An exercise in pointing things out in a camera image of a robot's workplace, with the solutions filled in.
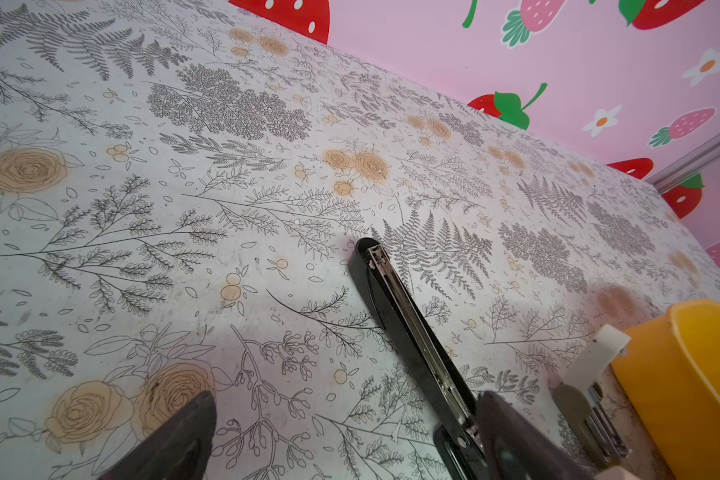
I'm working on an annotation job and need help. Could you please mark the yellow plastic tray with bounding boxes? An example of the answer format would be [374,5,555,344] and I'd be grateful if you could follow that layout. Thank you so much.
[612,299,720,479]

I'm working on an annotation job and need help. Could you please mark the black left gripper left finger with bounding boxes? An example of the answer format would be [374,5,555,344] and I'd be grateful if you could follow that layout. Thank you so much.
[99,391,217,480]

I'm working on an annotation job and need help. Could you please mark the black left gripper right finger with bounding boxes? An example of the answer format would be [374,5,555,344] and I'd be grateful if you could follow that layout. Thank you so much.
[476,392,592,479]

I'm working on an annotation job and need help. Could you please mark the aluminium corner post right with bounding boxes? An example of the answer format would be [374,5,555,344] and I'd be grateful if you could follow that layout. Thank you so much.
[647,134,720,194]

